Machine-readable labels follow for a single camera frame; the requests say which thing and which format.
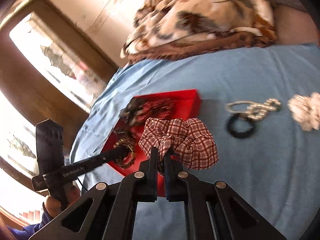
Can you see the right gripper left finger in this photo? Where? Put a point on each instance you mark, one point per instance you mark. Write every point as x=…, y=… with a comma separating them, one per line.
x=106, y=211

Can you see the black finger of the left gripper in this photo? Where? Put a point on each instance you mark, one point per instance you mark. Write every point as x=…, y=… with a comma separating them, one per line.
x=69, y=173

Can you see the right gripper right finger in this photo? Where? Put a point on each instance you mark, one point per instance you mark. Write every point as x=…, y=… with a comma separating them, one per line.
x=213, y=211

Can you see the red white plaid scrunchie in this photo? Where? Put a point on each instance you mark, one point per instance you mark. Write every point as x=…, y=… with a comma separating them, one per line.
x=190, y=140

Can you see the red jewelry tray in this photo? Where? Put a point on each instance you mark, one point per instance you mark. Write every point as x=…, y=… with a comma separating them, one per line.
x=185, y=105

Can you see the person's left hand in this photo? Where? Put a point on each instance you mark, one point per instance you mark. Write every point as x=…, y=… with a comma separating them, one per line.
x=53, y=206

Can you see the black hair clip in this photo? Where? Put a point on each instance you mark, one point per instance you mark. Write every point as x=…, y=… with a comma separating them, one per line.
x=122, y=132

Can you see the grey black fluffy scrunchie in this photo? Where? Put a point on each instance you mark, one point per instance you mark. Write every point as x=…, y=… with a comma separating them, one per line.
x=129, y=113

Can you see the red white dotted scrunchie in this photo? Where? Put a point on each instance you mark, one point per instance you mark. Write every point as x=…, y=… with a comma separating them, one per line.
x=160, y=109

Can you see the light blue bed sheet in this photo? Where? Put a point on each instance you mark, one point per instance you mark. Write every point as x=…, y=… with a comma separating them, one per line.
x=276, y=170

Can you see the floral leaf print blanket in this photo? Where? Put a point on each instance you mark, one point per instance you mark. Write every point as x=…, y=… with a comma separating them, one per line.
x=178, y=29

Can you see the window with frame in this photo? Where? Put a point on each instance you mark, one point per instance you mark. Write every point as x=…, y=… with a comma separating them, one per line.
x=41, y=78

